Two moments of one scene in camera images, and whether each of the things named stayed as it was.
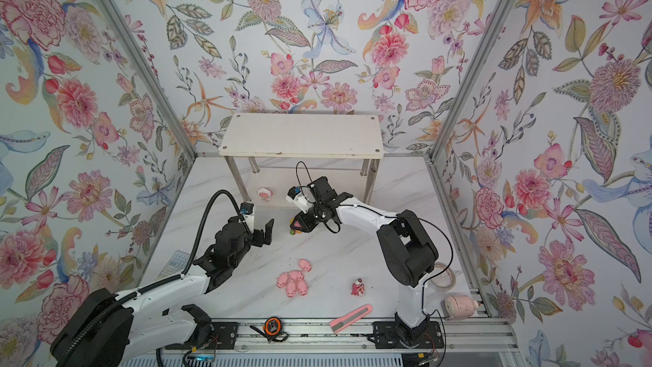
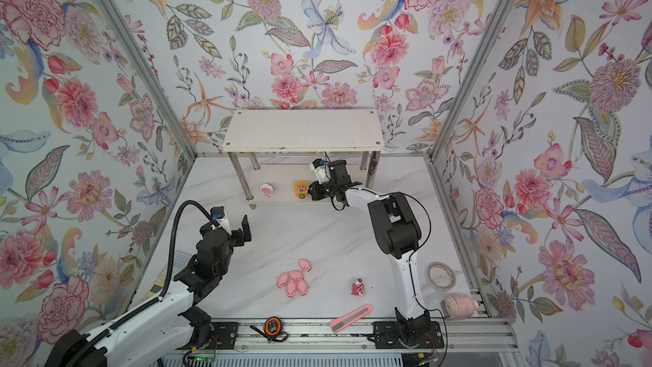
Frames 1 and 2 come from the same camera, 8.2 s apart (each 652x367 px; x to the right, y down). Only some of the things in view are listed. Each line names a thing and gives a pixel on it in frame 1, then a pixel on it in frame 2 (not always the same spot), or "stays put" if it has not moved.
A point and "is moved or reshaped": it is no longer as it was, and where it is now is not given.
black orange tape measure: (272, 330) stays put
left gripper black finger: (258, 237) -> (245, 228)
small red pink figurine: (358, 287) stays put
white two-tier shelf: (270, 153) stays put
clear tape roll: (445, 280) stays put
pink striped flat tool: (338, 324) stays put
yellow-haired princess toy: (297, 224) is moved or reshaped
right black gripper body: (316, 217) -> (323, 191)
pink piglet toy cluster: (294, 283) stays put
